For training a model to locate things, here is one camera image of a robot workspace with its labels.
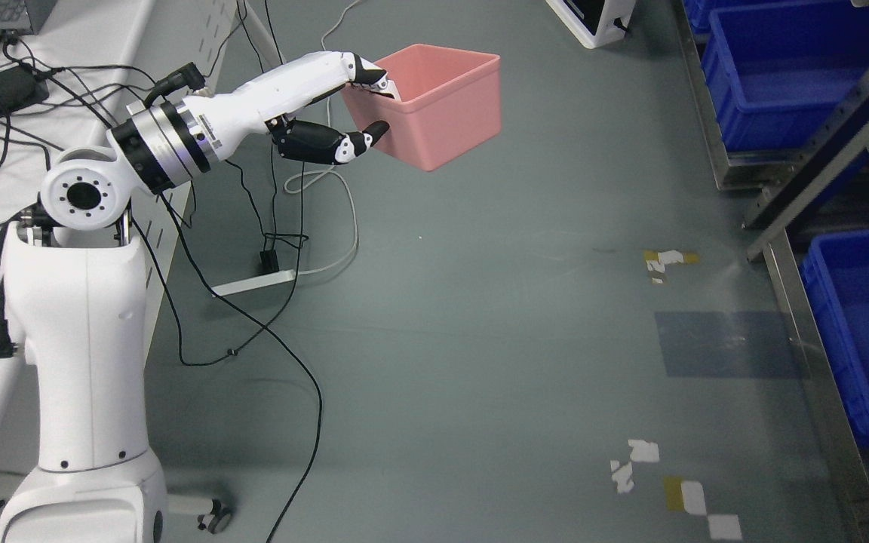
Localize white floor cable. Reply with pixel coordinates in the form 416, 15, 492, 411
284, 0, 364, 276

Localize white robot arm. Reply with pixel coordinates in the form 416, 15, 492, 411
0, 64, 265, 542

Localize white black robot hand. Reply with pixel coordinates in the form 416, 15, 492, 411
177, 51, 401, 165

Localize blue shelf bin upper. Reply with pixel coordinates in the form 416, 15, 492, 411
683, 1, 869, 152

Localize pink plastic storage box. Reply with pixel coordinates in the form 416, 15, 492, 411
342, 44, 502, 171

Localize black floor cable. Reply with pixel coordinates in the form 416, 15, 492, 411
129, 0, 324, 543

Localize white machine base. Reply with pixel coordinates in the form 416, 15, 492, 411
545, 1, 637, 51

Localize black power adapter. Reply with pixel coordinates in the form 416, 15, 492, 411
0, 64, 51, 118

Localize white workbench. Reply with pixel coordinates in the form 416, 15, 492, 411
0, 0, 299, 521

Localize metal shelf rack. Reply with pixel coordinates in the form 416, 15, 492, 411
673, 1, 869, 542

